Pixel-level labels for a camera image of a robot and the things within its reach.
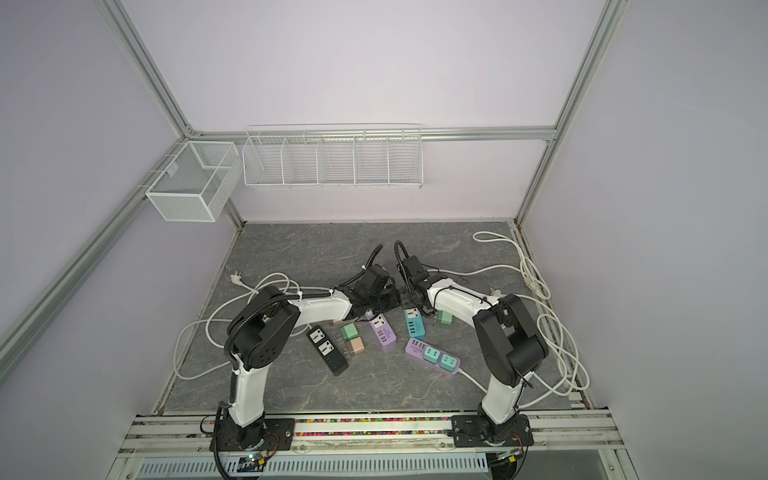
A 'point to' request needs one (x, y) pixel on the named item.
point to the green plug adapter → (349, 331)
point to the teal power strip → (414, 322)
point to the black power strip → (327, 350)
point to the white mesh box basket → (199, 183)
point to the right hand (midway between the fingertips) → (413, 297)
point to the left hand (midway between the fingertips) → (406, 302)
